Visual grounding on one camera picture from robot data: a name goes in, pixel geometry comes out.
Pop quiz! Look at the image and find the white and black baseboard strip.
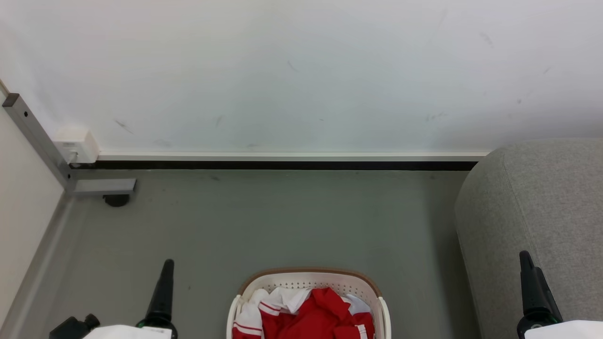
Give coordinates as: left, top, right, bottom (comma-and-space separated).
70, 150, 491, 171

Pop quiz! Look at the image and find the red basketball jersey number 23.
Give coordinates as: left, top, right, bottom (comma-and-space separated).
260, 287, 375, 339

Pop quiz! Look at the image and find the white partition panel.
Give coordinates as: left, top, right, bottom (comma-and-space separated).
0, 80, 65, 328

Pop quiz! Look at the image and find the white garment with red stripes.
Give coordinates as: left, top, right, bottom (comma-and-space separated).
232, 286, 373, 339

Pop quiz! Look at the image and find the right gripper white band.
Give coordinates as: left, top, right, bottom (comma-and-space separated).
516, 250, 603, 339

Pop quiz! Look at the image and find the white laundry basket brown rim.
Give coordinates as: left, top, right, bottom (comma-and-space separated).
226, 267, 392, 339

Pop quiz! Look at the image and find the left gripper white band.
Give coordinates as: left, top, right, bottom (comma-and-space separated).
84, 259, 179, 339

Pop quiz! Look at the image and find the white wall socket box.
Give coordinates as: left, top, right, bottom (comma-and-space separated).
52, 128, 101, 165

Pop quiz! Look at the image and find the grey fabric sofa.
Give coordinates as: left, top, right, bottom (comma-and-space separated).
454, 138, 603, 339

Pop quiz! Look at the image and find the grey aluminium frame profile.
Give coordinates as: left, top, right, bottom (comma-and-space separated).
2, 93, 138, 196

